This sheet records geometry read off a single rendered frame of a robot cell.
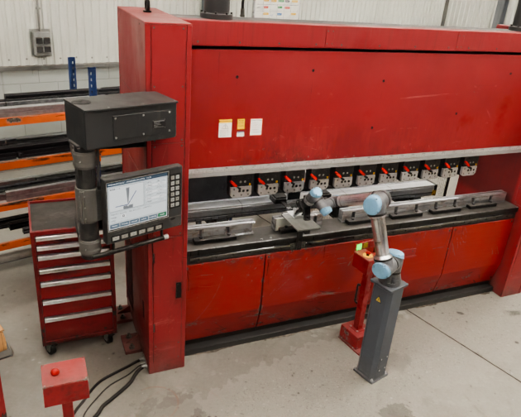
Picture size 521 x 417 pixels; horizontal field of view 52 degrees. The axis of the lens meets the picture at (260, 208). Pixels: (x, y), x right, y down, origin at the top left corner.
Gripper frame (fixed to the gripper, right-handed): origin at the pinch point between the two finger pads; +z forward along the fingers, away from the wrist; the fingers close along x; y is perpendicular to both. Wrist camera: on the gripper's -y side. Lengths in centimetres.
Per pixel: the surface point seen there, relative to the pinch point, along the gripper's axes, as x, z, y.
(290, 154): 9.0, -31.0, 33.2
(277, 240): 17.7, 6.9, -13.7
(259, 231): 25.6, 15.8, -2.1
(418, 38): -77, -91, 83
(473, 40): -127, -91, 83
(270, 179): 22.8, -18.2, 22.0
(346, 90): -28, -64, 61
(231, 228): 47.6, 9.9, 0.0
